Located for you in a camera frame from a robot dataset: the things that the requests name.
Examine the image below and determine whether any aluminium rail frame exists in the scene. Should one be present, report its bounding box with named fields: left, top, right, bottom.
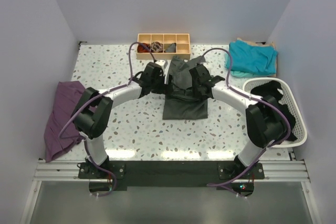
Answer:
left=33, top=161, right=310, bottom=182

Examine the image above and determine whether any black t shirt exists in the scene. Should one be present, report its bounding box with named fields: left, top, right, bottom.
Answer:
left=251, top=80, right=298, bottom=142

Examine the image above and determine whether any dark grey t shirt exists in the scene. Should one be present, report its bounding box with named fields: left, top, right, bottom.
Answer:
left=163, top=56, right=208, bottom=120

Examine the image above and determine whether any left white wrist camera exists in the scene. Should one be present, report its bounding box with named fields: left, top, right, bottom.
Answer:
left=155, top=60, right=168, bottom=70

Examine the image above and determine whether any white laundry basket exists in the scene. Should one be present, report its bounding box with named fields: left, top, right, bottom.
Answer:
left=243, top=77, right=308, bottom=148

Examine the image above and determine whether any purple t shirt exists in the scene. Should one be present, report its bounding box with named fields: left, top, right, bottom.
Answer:
left=44, top=81, right=85, bottom=163

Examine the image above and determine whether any wooden compartment box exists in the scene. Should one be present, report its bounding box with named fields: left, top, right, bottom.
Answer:
left=136, top=34, right=191, bottom=60

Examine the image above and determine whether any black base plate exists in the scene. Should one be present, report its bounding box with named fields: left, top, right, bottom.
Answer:
left=78, top=159, right=266, bottom=197

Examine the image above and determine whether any red black fabric item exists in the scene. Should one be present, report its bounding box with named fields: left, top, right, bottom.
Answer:
left=137, top=42, right=151, bottom=53

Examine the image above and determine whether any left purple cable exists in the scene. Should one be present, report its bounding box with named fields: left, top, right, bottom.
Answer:
left=58, top=41, right=158, bottom=197

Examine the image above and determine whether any grey pink fabric item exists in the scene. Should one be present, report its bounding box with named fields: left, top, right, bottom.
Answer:
left=150, top=41, right=164, bottom=53

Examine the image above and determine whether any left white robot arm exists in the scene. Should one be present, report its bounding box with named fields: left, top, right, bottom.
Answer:
left=71, top=60, right=167, bottom=178

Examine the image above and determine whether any dark grey folded item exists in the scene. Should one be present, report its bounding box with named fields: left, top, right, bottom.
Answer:
left=164, top=43, right=176, bottom=53

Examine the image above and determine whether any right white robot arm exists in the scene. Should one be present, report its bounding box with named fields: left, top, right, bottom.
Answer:
left=190, top=65, right=291, bottom=178

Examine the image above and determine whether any teal t shirt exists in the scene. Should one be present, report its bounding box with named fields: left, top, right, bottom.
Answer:
left=225, top=40, right=278, bottom=78

